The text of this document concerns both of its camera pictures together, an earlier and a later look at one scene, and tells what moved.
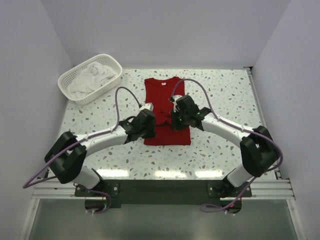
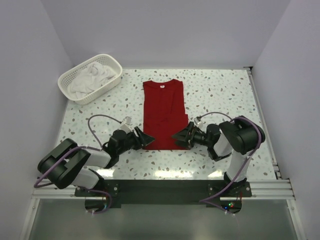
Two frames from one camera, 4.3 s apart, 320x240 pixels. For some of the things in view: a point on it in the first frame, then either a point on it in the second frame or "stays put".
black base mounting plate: [165, 191] stays put
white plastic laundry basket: [91, 78] stays put
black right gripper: [175, 123] → [190, 136]
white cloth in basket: [94, 76] stays put
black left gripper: [152, 127] → [137, 138]
